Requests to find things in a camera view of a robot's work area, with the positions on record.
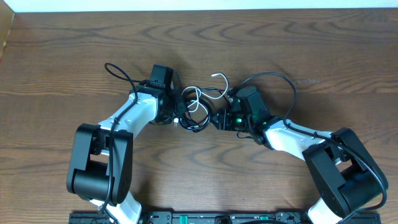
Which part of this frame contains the black USB cable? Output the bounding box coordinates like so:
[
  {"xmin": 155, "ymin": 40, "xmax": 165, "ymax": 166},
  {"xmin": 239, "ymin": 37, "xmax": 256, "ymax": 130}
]
[{"xmin": 177, "ymin": 86, "xmax": 231, "ymax": 133}]

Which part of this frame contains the white USB cable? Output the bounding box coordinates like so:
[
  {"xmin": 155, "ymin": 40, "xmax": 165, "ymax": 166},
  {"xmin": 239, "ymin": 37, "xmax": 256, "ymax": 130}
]
[{"xmin": 172, "ymin": 73, "xmax": 229, "ymax": 128}]

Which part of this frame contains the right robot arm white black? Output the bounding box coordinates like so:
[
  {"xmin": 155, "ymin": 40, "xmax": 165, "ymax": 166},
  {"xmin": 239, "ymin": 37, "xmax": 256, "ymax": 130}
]
[{"xmin": 211, "ymin": 110, "xmax": 388, "ymax": 223}]

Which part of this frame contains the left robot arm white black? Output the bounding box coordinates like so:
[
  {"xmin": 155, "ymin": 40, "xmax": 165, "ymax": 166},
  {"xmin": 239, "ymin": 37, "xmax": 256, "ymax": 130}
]
[{"xmin": 66, "ymin": 87, "xmax": 186, "ymax": 223}]

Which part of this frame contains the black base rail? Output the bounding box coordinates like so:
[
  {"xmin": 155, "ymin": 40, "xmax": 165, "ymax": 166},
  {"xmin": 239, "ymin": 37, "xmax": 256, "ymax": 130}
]
[{"xmin": 68, "ymin": 211, "xmax": 382, "ymax": 224}]

